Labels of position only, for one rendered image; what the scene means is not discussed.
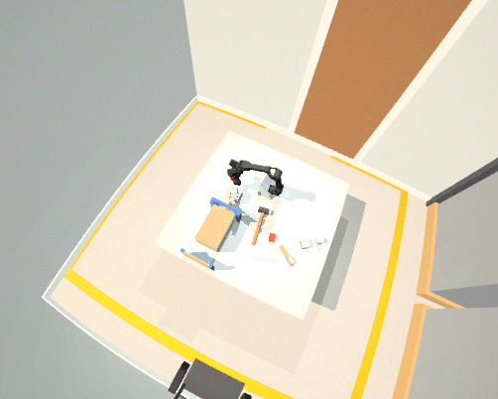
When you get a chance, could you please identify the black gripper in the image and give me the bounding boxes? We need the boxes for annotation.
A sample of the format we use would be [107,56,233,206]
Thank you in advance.
[232,169,243,186]

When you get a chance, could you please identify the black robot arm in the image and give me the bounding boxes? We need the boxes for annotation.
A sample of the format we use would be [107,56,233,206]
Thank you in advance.
[226,158,284,196]

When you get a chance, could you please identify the hammer with grey head and wooden handle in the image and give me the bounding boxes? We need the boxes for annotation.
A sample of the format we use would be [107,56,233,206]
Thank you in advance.
[251,206,269,246]

